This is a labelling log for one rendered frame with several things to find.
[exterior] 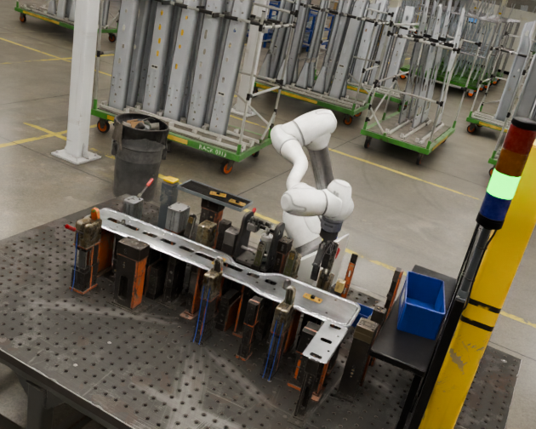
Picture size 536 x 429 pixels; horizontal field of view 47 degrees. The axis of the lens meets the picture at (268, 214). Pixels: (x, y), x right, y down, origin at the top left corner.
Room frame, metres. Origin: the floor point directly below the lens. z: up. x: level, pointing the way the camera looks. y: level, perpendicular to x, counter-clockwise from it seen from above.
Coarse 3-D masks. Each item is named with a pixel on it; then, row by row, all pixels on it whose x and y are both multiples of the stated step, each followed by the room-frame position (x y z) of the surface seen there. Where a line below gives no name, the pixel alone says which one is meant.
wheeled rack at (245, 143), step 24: (168, 0) 6.90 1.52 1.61; (240, 0) 7.36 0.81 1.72; (264, 24) 6.60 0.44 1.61; (288, 24) 6.99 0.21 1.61; (288, 48) 7.15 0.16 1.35; (96, 72) 6.82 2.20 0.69; (240, 72) 7.28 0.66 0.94; (96, 96) 6.83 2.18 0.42; (240, 96) 7.26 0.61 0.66; (168, 120) 6.91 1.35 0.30; (264, 120) 7.15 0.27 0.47; (168, 144) 6.70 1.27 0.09; (192, 144) 6.41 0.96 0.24; (216, 144) 6.45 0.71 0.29; (240, 144) 6.28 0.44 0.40; (264, 144) 6.92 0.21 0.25
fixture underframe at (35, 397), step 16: (16, 368) 1.99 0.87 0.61; (32, 384) 1.95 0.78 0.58; (32, 400) 1.95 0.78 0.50; (48, 400) 1.95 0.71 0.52; (64, 400) 1.89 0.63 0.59; (0, 416) 2.10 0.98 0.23; (32, 416) 1.95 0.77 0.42; (48, 416) 1.98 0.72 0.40; (80, 416) 2.19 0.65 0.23; (96, 416) 1.82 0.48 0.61
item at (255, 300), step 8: (256, 296) 2.29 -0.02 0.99; (248, 304) 2.23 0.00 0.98; (256, 304) 2.23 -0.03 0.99; (248, 312) 2.23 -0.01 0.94; (256, 312) 2.23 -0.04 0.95; (248, 320) 2.23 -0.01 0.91; (256, 320) 2.25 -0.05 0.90; (248, 328) 2.23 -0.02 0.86; (248, 336) 2.23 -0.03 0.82; (240, 344) 2.24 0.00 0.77; (248, 344) 2.24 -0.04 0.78; (240, 352) 2.22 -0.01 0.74; (248, 352) 2.25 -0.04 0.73
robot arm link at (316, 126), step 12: (300, 120) 2.85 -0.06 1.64; (312, 120) 2.84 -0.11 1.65; (324, 120) 2.86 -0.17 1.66; (336, 120) 2.91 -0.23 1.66; (312, 132) 2.82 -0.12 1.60; (324, 132) 2.85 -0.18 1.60; (312, 144) 2.85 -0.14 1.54; (324, 144) 2.89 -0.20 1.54; (312, 156) 2.93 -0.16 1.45; (324, 156) 2.94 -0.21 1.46; (312, 168) 2.99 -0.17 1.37; (324, 168) 2.97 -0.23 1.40; (324, 180) 3.00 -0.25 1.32; (348, 216) 3.16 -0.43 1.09
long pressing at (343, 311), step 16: (112, 224) 2.65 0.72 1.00; (128, 224) 2.69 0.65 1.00; (144, 224) 2.72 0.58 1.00; (144, 240) 2.56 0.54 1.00; (160, 240) 2.59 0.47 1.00; (176, 240) 2.63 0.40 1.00; (192, 240) 2.65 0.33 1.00; (176, 256) 2.48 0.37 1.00; (192, 256) 2.50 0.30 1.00; (224, 256) 2.57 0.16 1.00; (224, 272) 2.42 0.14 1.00; (240, 272) 2.45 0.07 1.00; (256, 272) 2.47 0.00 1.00; (256, 288) 2.34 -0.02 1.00; (272, 288) 2.37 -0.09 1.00; (304, 288) 2.43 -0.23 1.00; (304, 304) 2.29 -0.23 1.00; (320, 304) 2.32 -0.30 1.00; (336, 304) 2.35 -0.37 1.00; (352, 304) 2.38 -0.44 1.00; (336, 320) 2.22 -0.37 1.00; (352, 320) 2.25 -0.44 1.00
